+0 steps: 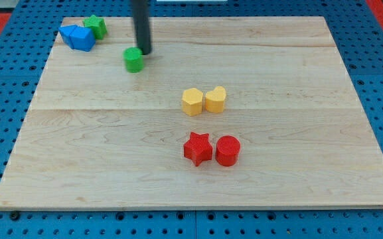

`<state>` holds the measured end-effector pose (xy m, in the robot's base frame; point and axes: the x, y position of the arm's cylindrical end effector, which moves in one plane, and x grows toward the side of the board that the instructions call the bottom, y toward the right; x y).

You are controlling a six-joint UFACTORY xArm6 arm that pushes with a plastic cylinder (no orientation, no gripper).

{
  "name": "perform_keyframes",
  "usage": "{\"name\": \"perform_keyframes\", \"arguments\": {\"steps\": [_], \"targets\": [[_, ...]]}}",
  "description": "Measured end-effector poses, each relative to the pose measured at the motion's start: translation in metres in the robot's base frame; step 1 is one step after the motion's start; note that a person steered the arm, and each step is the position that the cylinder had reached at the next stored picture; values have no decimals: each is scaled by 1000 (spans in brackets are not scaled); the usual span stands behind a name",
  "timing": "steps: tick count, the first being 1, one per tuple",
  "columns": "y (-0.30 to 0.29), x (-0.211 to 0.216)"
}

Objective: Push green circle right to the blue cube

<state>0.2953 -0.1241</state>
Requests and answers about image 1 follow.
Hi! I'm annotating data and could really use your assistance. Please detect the yellow hexagon block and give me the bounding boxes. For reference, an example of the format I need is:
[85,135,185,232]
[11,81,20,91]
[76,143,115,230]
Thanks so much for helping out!
[181,88,203,116]

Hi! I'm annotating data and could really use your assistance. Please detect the red star block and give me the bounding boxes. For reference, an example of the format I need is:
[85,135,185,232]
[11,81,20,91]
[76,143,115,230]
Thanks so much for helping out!
[183,132,213,167]

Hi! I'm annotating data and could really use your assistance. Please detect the yellow heart block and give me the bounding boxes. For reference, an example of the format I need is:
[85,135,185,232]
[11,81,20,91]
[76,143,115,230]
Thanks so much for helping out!
[205,86,226,113]

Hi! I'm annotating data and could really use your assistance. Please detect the green star block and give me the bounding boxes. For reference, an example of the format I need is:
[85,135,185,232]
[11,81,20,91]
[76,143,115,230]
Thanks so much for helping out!
[82,15,108,40]

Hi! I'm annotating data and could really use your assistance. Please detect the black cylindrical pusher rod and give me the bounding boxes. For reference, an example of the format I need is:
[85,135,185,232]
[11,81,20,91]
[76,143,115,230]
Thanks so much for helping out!
[131,0,152,55]

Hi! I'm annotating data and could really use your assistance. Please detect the green cylinder block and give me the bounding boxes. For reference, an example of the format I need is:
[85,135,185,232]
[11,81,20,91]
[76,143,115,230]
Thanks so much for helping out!
[123,47,144,73]

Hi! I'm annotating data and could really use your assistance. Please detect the blue cube block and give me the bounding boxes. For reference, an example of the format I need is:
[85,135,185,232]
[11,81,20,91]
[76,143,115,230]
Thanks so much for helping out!
[70,26,96,52]

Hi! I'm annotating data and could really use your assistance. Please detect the light wooden board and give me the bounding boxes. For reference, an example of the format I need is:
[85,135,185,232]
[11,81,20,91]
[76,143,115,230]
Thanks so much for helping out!
[0,17,383,211]

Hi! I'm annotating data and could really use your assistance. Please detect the blue triangular block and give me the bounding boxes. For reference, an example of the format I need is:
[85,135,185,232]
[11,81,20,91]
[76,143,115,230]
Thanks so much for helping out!
[58,25,78,49]

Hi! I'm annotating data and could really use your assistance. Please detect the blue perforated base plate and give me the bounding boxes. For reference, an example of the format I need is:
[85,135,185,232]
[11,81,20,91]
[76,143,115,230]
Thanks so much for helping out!
[0,1,383,238]

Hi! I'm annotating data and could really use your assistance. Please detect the red cylinder block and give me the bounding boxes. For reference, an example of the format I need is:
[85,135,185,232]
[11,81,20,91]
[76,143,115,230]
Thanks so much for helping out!
[215,135,241,167]

